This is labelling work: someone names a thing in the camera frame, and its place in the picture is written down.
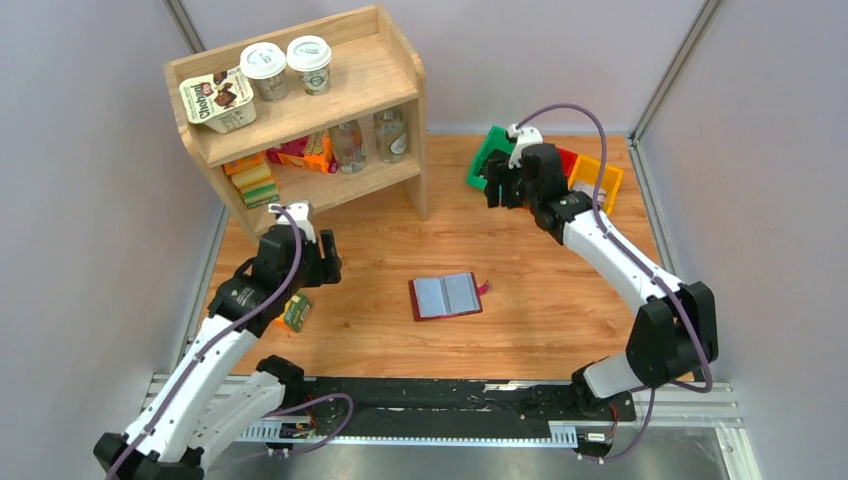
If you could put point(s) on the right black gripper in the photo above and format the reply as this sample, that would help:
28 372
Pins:
502 177

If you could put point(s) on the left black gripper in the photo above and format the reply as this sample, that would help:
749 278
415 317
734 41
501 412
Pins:
323 263

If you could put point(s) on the red leather card holder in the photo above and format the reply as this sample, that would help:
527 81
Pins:
436 298

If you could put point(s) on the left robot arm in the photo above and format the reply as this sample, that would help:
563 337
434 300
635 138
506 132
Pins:
181 433

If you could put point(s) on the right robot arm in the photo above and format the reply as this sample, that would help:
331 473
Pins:
674 331

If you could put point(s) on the green plastic bin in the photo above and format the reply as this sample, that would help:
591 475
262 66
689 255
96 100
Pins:
495 145

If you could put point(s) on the orange green small box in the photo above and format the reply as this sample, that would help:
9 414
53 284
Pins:
295 313

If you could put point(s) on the red plastic bin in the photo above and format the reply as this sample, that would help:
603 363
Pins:
568 160

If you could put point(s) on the yellow plastic bin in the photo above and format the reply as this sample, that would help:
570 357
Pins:
584 176

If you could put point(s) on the orange pink snack box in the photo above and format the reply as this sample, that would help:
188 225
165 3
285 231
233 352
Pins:
313 152

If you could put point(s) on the right glass bottle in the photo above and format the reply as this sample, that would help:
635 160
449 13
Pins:
391 134

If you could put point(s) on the glass bottle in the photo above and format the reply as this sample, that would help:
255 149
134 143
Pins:
348 146
391 134

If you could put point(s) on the stacked yellow green sponges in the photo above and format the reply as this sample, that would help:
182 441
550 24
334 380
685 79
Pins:
252 177

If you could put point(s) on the left glass bottle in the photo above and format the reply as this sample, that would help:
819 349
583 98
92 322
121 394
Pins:
348 146

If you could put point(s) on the wooden two-tier shelf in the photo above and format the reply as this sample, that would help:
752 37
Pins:
374 67

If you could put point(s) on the Chobani yogurt cup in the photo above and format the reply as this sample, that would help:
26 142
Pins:
222 101

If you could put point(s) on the right white-lidded coffee cup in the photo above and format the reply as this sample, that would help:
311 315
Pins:
309 56

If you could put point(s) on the white-lidded coffee cup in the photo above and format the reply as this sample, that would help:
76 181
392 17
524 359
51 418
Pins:
309 56
264 64

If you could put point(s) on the left white-lidded coffee cup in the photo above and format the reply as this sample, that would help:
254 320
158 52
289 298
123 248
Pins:
264 64

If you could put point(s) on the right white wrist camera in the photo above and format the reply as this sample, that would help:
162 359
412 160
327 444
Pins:
522 137

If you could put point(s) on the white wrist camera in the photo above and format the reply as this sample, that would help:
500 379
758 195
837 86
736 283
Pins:
522 137
296 213

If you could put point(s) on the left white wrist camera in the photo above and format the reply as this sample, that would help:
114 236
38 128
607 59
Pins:
296 213

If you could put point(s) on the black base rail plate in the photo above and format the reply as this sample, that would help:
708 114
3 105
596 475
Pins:
447 412

